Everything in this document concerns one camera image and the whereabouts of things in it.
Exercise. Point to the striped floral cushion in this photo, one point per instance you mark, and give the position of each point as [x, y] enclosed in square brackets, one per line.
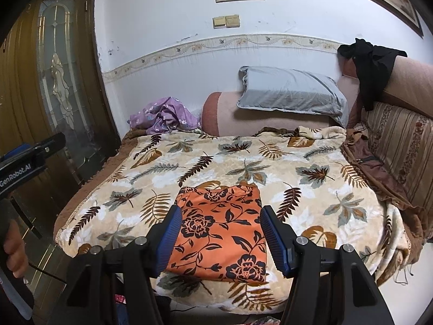
[406, 142]

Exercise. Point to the purple floral cloth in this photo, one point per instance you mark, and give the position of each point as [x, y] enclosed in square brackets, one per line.
[165, 115]

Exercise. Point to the orange floral garment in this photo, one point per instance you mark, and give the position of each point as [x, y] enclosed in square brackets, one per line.
[220, 230]

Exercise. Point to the wooden door with glass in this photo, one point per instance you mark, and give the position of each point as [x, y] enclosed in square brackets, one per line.
[40, 91]

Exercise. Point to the person's left hand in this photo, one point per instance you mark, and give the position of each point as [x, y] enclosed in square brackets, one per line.
[15, 250]

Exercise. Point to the leaf print blanket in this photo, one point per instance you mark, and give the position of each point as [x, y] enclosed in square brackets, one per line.
[304, 193]

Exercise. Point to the beige wall switch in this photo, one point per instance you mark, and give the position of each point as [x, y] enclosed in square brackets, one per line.
[220, 22]
[233, 21]

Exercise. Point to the pink padded headboard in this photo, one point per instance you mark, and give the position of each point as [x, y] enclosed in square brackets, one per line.
[412, 81]

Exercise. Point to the grey pillow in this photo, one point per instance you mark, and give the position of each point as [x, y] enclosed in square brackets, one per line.
[291, 94]

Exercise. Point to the black cloth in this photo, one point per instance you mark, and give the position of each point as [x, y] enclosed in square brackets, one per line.
[375, 64]

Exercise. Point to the pink brown bolster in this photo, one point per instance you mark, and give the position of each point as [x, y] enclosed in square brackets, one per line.
[236, 118]

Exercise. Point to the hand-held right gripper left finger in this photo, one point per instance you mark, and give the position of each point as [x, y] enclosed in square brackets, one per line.
[167, 243]

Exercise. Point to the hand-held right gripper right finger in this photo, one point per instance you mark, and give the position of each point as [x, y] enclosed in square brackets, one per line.
[277, 243]

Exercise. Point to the brown cloth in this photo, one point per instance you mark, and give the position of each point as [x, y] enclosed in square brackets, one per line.
[379, 172]

